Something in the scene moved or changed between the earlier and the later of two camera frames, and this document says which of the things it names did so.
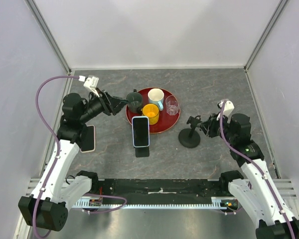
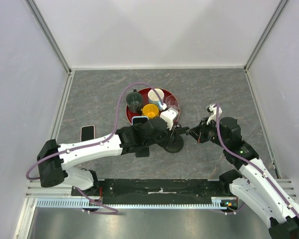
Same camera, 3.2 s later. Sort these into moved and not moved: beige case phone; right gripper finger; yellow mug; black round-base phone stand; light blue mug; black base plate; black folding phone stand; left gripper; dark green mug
Moved: left gripper; black round-base phone stand; right gripper finger
Not moved: yellow mug; black base plate; light blue mug; black folding phone stand; beige case phone; dark green mug
